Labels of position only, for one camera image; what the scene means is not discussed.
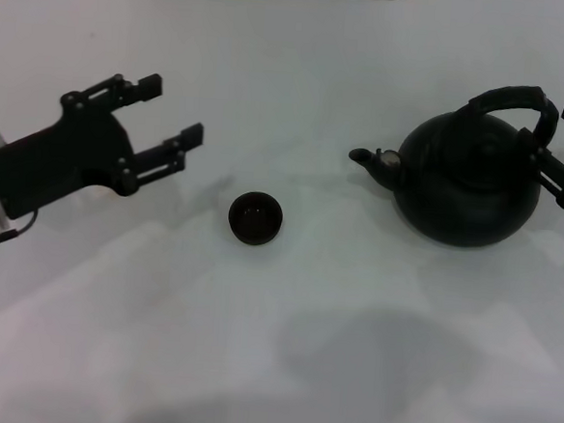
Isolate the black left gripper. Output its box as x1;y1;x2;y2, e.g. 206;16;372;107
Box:
0;61;210;234

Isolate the black round teapot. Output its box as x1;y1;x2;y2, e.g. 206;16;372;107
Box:
342;72;562;254

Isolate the small black teacup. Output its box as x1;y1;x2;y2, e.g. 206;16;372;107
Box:
226;188;286;247

